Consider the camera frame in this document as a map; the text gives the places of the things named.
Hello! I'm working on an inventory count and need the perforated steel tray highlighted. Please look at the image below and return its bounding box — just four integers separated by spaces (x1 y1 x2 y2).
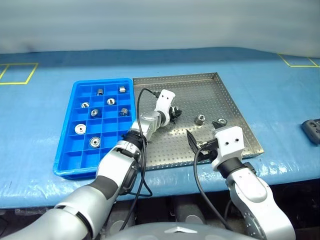
132 72 265 171

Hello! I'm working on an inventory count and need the blue plastic compartment tray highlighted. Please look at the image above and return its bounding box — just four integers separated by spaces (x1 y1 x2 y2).
52 77 137 180

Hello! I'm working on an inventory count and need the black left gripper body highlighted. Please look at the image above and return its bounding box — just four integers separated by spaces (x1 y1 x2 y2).
167 106 177 125

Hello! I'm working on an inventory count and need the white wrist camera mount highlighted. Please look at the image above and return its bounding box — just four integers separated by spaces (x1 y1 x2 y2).
210 126 245 172
153 89 176 118

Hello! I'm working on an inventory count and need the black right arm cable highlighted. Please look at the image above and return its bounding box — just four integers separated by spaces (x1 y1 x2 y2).
193 141 235 232

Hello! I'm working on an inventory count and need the black handheld device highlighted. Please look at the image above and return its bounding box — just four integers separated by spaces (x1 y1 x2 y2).
301 118 320 145

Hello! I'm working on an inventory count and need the grey robot torso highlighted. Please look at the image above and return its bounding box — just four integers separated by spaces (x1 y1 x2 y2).
104 222 258 240

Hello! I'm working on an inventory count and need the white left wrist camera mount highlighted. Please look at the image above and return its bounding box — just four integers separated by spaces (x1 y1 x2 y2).
153 89 176 118

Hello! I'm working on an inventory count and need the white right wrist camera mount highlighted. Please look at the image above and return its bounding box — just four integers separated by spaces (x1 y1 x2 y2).
210 126 245 172

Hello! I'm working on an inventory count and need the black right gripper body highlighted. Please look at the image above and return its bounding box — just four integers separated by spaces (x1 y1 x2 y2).
197 138 219 161

